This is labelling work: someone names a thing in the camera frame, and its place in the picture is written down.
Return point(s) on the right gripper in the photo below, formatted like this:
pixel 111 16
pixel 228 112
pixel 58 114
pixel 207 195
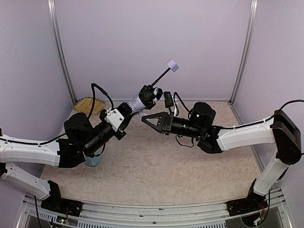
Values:
pixel 166 122

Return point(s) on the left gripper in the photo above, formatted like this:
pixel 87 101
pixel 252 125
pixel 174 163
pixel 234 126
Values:
pixel 127 109

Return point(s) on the lilac folding umbrella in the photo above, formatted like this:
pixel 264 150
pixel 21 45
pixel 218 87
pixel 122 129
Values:
pixel 149 95

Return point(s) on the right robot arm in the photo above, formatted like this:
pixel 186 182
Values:
pixel 278 129

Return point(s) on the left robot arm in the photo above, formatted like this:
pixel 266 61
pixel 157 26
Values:
pixel 83 140

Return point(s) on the yellow woven mat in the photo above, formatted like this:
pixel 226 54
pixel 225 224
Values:
pixel 84 105

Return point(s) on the light blue mug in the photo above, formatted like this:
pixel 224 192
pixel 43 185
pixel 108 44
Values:
pixel 92 162

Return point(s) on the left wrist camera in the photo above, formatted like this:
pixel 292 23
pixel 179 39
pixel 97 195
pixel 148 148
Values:
pixel 114 118

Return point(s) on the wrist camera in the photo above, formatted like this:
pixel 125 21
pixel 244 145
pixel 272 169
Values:
pixel 114 118
pixel 170 103

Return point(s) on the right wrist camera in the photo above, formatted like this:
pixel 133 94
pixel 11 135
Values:
pixel 170 103

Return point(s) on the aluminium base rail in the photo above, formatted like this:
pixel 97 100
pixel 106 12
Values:
pixel 110 215

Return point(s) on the left aluminium corner post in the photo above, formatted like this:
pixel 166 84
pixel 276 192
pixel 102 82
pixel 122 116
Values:
pixel 56 31

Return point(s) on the aluminium corner post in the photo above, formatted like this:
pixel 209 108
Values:
pixel 56 31
pixel 245 51

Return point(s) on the right aluminium corner post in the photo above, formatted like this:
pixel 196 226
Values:
pixel 245 51

